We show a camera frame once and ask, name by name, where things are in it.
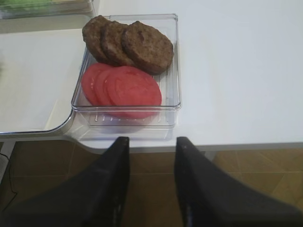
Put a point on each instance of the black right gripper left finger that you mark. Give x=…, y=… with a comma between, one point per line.
x=94, y=197

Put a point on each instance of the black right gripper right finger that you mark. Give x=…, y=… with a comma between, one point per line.
x=209, y=197

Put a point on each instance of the green lettuce in container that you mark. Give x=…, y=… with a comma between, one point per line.
x=43, y=6

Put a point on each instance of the clear lettuce cheese container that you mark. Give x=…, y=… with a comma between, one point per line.
x=87, y=12

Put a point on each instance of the right red tomato slice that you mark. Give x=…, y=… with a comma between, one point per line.
x=129, y=86

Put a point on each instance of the red tomato slice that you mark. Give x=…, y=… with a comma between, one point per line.
x=88, y=79
x=129, y=86
x=100, y=88

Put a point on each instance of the middle red tomato slice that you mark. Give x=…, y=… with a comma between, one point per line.
x=100, y=88

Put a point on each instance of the left red tomato slice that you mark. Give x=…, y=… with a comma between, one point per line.
x=88, y=79

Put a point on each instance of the clear patty tomato container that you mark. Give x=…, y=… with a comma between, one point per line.
x=165, y=115

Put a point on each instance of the right brown meat patty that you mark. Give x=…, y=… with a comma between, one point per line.
x=147, y=47

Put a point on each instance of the brown meat patty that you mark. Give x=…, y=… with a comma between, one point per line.
x=112, y=46
x=91, y=33
x=147, y=47

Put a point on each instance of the middle brown meat patty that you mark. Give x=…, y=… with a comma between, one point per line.
x=112, y=46

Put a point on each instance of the left brown meat patty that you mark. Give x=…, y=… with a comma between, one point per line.
x=91, y=33

